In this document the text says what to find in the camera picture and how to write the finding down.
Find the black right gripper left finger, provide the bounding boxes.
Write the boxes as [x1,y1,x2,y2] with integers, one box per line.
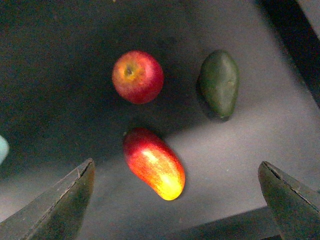
[0,158,96,240]

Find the red apple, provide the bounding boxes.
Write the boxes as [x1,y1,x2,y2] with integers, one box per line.
[111,50,164,105]

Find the green avocado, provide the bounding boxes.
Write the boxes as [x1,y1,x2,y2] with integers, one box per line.
[198,49,240,119]

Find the light blue plastic basket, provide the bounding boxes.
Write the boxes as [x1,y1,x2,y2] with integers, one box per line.
[0,136,10,164]

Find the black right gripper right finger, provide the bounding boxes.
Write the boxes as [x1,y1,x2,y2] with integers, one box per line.
[258,161,320,240]

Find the red yellow mango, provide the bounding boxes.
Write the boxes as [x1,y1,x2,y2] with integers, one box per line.
[123,127,186,201]

